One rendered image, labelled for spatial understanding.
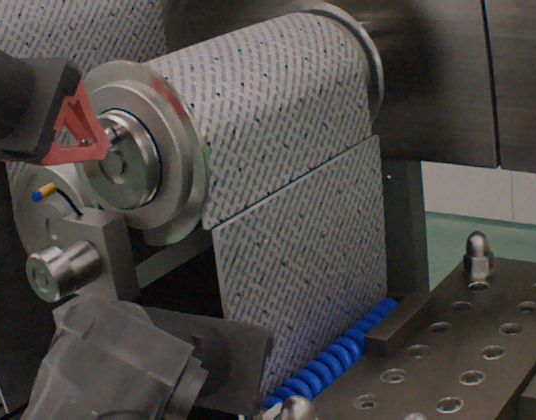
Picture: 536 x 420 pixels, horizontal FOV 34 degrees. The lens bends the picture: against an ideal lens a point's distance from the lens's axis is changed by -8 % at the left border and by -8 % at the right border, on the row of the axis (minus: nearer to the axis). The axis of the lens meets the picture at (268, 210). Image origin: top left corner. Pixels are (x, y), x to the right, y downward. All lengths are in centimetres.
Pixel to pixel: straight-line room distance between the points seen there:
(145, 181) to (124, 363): 22
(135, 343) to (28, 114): 17
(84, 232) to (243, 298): 13
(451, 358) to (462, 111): 25
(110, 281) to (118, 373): 26
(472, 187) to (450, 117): 275
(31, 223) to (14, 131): 26
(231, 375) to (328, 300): 19
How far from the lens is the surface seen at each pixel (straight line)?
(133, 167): 67
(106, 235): 70
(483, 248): 92
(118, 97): 67
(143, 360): 49
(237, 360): 64
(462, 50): 88
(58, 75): 57
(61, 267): 68
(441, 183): 372
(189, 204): 67
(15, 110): 58
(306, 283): 78
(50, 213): 80
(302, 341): 79
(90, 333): 49
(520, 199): 358
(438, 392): 74
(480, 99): 89
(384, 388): 76
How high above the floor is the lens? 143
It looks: 20 degrees down
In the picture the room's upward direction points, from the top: 8 degrees counter-clockwise
